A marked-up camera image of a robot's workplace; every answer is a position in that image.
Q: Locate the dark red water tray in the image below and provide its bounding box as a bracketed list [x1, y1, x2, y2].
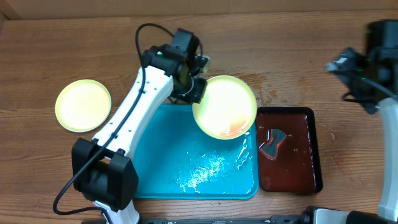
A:
[256, 107, 323, 194]

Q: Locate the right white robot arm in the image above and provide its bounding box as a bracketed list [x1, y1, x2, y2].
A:
[326, 19, 397, 223]

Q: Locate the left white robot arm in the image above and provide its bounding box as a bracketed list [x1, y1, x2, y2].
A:
[67, 29, 209, 223]

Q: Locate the yellow plate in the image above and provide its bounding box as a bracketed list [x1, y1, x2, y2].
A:
[55, 79, 112, 133]
[192, 75, 257, 140]

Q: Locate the teal plastic tray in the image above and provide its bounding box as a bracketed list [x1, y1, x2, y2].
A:
[133, 105, 259, 200]

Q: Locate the red black sponge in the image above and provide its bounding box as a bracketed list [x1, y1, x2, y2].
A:
[259, 129, 286, 160]

